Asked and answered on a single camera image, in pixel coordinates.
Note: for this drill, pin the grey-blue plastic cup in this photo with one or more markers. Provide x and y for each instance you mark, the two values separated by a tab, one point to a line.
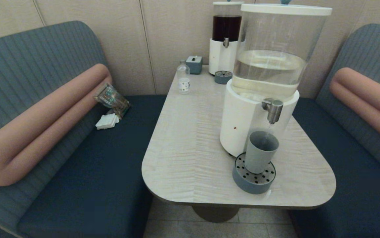
259	155

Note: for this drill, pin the silver water dispenser tap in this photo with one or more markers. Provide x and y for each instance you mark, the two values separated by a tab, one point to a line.
273	110

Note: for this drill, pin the small clear bottle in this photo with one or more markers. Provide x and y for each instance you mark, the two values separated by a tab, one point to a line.
184	84

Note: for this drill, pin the small blue round drip tray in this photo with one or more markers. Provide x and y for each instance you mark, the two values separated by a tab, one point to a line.
223	79

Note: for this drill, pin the clear tank water dispenser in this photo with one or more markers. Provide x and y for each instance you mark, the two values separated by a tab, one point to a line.
242	119

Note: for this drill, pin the blue-grey tissue box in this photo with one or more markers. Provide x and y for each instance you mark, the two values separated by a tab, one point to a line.
194	66

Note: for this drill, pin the dark drink dispenser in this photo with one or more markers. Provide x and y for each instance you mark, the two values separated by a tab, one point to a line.
219	56

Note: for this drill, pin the green snack bag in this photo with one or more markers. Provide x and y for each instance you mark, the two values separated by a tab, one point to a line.
112	99

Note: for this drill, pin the white folded napkins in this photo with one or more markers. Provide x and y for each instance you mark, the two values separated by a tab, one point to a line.
107	122

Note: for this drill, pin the dark drink dispenser tap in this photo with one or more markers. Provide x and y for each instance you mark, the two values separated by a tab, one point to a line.
226	42

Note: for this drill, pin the large blue round drip tray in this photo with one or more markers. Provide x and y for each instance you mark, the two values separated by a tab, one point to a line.
249	186

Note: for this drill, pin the dark drink dispenser lid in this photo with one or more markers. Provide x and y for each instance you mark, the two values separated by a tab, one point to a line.
226	3

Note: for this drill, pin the blue-grey booth sofa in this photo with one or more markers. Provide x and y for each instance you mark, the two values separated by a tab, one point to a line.
77	181
358	198

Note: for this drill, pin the water dispenser white lid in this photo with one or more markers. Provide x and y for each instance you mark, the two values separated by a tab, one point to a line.
285	9

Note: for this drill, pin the pink bolster cushion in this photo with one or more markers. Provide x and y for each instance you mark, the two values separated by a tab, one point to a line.
37	129
368	99

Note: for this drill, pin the dark round table pedestal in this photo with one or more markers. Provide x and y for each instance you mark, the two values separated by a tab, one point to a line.
214	215

